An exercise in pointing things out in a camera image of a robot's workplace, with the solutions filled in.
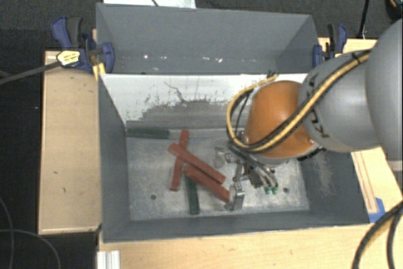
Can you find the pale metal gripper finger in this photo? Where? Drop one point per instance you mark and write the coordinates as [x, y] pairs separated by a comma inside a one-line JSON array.
[[222, 157], [236, 197]]

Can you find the red-brown flat block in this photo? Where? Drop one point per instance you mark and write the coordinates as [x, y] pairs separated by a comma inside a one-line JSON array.
[[207, 182], [178, 171], [196, 162]]

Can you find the dark green flat block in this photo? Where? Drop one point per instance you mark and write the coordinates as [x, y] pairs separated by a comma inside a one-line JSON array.
[[192, 198], [148, 133]]

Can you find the grey metal bin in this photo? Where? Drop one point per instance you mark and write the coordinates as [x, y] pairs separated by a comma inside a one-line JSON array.
[[195, 41]]

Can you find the pale wood board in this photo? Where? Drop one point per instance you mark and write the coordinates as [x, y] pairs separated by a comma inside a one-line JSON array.
[[70, 148]]

